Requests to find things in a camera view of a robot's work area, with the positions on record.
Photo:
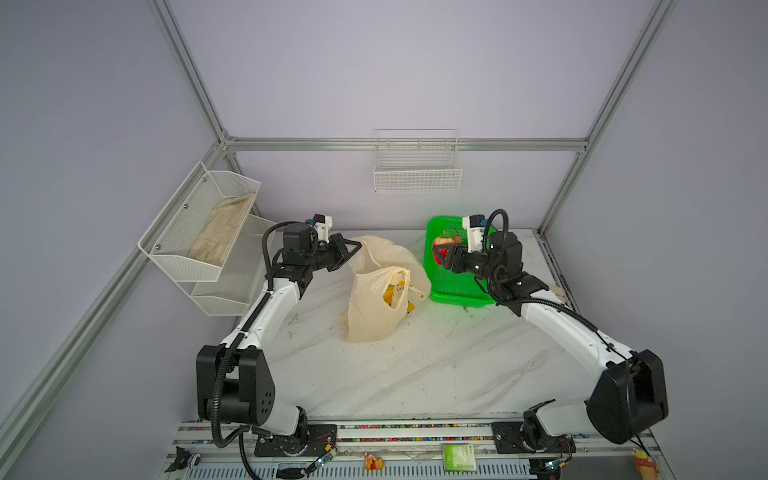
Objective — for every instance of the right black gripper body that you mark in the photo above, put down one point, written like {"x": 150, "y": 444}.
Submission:
{"x": 459, "y": 259}

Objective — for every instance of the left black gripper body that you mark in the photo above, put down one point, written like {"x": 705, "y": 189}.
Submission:
{"x": 336, "y": 251}

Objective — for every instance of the translucent beige plastic bag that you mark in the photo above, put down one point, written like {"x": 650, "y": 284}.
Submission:
{"x": 379, "y": 263}

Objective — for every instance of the yellow fake banana bunch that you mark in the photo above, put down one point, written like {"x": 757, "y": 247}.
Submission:
{"x": 398, "y": 297}

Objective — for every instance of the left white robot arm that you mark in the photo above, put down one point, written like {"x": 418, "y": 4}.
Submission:
{"x": 236, "y": 391}

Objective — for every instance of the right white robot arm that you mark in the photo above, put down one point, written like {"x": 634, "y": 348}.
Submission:
{"x": 629, "y": 392}

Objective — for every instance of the green plastic basket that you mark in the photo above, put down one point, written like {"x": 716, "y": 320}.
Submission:
{"x": 447, "y": 287}

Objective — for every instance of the white lower mesh shelf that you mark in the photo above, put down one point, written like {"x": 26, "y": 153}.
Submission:
{"x": 242, "y": 276}

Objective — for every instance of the white mesh shelf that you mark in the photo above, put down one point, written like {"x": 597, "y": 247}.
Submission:
{"x": 168, "y": 239}
{"x": 242, "y": 276}

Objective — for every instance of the beige glove in shelf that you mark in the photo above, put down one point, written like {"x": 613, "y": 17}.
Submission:
{"x": 213, "y": 244}

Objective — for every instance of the white upper mesh shelf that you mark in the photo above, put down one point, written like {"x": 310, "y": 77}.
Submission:
{"x": 168, "y": 239}

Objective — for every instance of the small orange toy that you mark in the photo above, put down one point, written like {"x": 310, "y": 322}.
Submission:
{"x": 373, "y": 463}

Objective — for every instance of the yellow red toy figure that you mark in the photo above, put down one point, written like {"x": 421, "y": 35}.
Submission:
{"x": 644, "y": 465}

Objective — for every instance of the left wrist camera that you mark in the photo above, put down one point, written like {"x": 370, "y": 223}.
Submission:
{"x": 322, "y": 224}

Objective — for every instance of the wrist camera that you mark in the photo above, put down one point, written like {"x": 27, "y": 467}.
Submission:
{"x": 322, "y": 224}
{"x": 474, "y": 225}

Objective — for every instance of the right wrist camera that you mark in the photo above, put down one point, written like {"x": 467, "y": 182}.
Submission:
{"x": 474, "y": 225}

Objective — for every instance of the white wire wall basket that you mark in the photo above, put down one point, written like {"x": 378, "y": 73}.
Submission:
{"x": 416, "y": 160}

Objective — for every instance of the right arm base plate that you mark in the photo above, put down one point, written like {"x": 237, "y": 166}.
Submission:
{"x": 526, "y": 438}

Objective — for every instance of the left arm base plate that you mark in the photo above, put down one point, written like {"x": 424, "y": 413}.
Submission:
{"x": 309, "y": 441}

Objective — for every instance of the green box on rail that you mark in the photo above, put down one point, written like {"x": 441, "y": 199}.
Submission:
{"x": 459, "y": 458}

